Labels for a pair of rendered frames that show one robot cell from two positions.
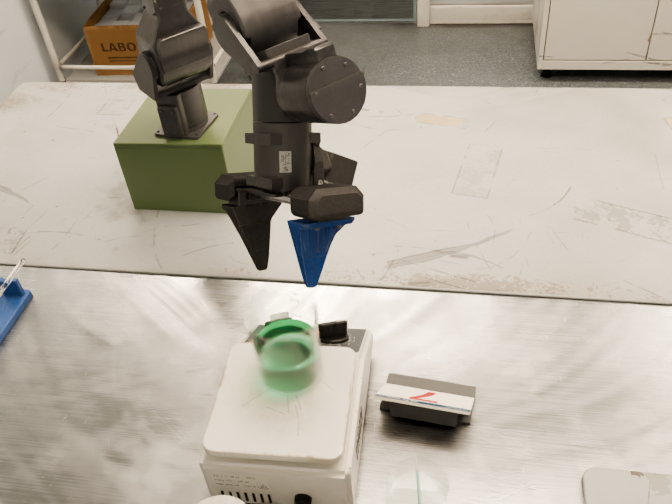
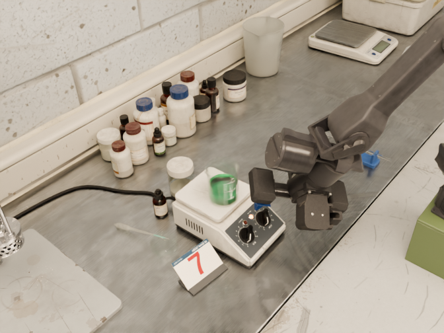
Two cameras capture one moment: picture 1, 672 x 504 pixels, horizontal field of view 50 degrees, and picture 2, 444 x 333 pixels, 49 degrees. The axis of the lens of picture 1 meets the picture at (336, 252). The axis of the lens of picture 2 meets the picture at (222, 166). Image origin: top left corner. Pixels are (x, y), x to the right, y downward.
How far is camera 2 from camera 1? 0.97 m
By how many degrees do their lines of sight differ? 82
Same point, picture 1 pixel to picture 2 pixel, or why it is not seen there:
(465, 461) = (164, 270)
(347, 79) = (275, 151)
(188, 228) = (400, 234)
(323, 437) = (185, 194)
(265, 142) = not seen: hidden behind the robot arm
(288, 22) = (335, 136)
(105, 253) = (394, 197)
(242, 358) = (242, 187)
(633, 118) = not seen: outside the picture
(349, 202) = (252, 189)
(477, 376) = (199, 300)
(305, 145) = (300, 180)
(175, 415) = not seen: hidden behind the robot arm
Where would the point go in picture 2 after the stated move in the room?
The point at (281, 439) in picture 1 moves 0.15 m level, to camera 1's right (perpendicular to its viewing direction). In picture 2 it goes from (195, 184) to (155, 232)
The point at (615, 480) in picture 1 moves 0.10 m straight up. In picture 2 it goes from (108, 308) to (97, 273)
